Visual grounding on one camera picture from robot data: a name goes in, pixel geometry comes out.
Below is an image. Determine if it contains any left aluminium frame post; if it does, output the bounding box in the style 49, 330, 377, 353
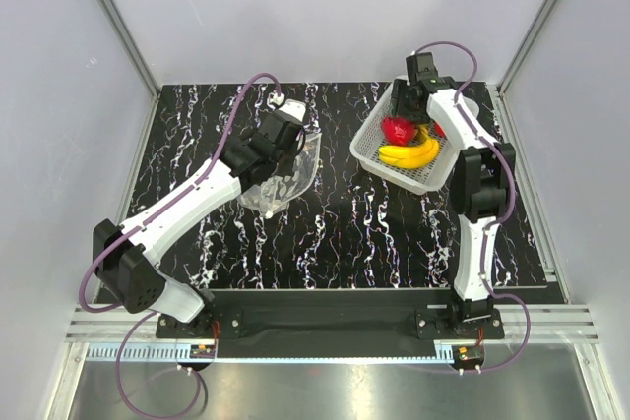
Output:
97, 0, 161, 99

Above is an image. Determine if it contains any aluminium frame post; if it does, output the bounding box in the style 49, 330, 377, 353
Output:
97, 0, 161, 99
496, 0, 592, 96

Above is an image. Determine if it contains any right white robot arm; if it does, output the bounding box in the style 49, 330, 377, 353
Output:
392, 46, 516, 338

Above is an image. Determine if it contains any right aluminium frame post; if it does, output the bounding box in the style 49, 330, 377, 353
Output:
496, 0, 592, 96

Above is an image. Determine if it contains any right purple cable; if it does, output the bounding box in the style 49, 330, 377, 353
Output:
412, 40, 531, 375

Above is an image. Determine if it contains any red apple toy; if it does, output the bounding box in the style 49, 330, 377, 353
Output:
433, 122, 446, 138

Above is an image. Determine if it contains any yellow banana bunch toy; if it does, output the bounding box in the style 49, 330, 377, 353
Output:
378, 125, 440, 169

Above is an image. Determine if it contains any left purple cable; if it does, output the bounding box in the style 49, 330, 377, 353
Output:
78, 70, 283, 416

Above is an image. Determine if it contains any purple cable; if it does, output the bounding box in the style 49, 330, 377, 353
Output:
78, 70, 283, 416
412, 40, 531, 375

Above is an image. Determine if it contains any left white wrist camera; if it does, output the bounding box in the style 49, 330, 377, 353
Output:
268, 91, 306, 123

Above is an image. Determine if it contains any white plastic basket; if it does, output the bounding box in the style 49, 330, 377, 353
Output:
349, 76, 494, 195

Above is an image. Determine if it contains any red dragon fruit toy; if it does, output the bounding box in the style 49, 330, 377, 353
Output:
381, 116, 417, 147

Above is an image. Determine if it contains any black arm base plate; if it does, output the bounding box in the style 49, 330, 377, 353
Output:
156, 289, 505, 364

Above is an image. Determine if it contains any slotted white cable duct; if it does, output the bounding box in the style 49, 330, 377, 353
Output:
87, 343, 217, 363

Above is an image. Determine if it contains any clear dotted zip top bag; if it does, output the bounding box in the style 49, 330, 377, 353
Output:
237, 133, 322, 219

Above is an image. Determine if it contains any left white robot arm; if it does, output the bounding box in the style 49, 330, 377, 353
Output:
93, 100, 306, 337

